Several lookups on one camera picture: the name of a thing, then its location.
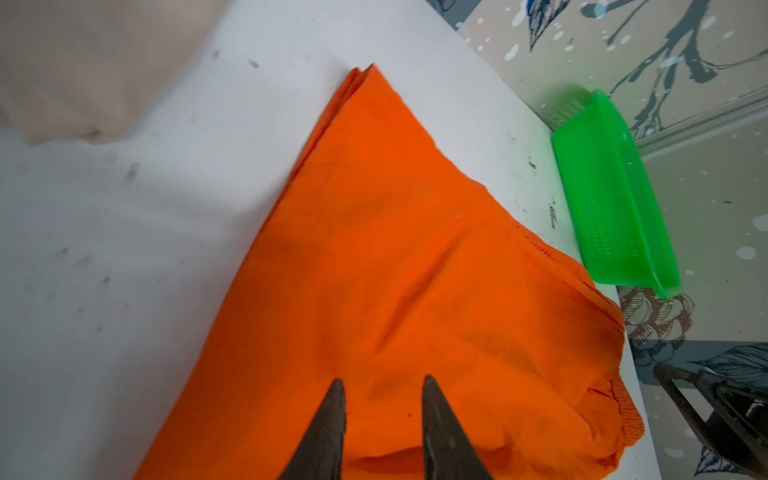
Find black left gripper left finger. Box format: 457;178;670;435
279;379;347;480

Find green plastic basket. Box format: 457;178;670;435
552;90;682;299

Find beige shorts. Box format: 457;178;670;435
1;0;228;144

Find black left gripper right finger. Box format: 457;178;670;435
421;375;492;480

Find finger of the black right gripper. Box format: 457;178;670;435
652;361;768;480

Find orange shorts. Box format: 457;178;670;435
137;67;645;479

